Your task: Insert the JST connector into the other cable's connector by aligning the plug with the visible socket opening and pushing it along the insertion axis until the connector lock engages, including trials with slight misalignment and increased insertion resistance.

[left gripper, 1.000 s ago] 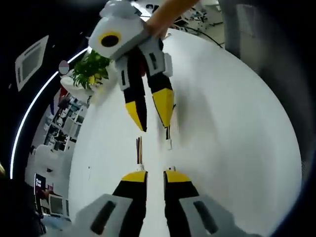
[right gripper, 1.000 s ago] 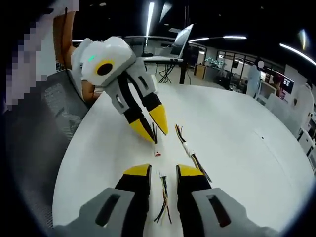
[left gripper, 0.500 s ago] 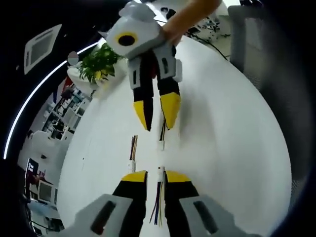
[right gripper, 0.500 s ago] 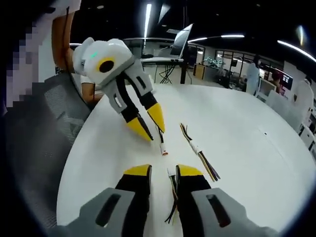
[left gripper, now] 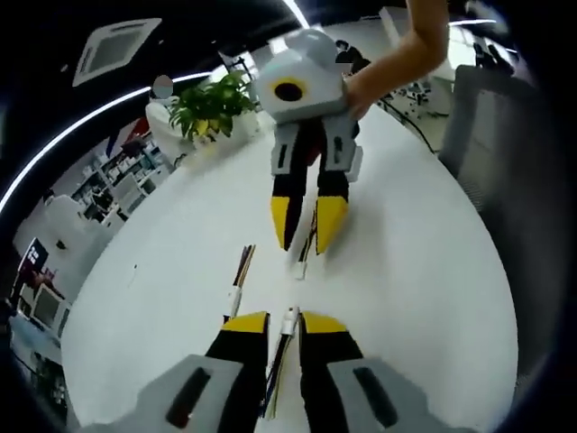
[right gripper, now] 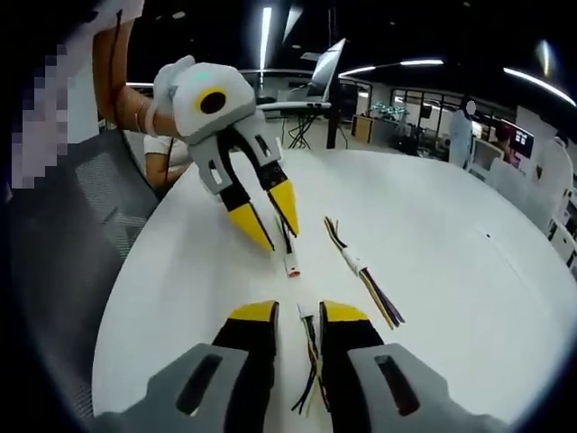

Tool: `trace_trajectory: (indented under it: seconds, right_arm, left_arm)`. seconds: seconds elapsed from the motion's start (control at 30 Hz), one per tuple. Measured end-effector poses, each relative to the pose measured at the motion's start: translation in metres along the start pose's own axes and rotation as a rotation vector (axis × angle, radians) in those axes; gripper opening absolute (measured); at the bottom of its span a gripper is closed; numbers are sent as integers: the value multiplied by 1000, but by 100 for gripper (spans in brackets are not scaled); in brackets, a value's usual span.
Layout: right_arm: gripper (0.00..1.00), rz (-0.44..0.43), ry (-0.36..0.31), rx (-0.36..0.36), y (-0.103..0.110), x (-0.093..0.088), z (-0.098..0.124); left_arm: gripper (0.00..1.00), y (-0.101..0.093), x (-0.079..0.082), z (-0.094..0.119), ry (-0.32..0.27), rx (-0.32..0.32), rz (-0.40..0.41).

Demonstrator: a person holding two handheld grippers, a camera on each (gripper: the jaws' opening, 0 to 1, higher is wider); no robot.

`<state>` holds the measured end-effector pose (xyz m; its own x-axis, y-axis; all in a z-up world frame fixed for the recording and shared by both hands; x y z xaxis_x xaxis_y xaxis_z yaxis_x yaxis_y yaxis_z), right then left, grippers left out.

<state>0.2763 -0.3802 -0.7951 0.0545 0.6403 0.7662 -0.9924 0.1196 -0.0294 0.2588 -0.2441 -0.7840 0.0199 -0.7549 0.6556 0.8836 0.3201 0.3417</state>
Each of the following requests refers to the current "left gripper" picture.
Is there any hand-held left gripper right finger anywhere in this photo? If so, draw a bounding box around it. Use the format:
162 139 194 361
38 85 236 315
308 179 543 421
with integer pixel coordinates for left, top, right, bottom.
298 309 457 433

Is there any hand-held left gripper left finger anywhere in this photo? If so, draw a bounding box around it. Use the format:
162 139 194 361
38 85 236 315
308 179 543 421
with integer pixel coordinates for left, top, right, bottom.
83 309 270 433

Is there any JST connector with wires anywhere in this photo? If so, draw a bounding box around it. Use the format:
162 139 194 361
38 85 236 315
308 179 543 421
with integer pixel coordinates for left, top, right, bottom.
227 244 257 318
259 306 302 420
295 209 319 281

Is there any person's right hand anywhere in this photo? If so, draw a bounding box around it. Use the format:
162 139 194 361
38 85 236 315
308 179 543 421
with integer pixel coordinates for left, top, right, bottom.
343 66 389 123

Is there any green potted plant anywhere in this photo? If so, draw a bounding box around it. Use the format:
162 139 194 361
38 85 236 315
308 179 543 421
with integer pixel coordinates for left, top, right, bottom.
169 70 261 142

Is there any shelf with white bins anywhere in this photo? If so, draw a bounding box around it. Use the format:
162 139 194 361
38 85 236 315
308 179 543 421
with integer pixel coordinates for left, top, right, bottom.
71 139 175 223

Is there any white monitor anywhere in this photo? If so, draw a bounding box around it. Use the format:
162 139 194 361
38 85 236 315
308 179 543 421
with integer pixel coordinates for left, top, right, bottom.
20 283 71 337

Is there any grey office chair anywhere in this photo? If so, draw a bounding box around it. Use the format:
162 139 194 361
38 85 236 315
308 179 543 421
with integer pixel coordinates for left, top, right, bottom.
439 65 543 214

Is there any ceiling air vent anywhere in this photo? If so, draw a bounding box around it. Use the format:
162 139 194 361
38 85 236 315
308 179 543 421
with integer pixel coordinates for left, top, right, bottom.
71 17 163 88

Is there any dark red poster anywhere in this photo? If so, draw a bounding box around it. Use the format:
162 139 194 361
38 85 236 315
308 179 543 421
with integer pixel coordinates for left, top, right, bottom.
17 238 60 290

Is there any long curved ceiling light strip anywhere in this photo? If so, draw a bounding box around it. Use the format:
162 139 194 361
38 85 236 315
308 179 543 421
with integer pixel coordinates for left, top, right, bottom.
0 67 236 205

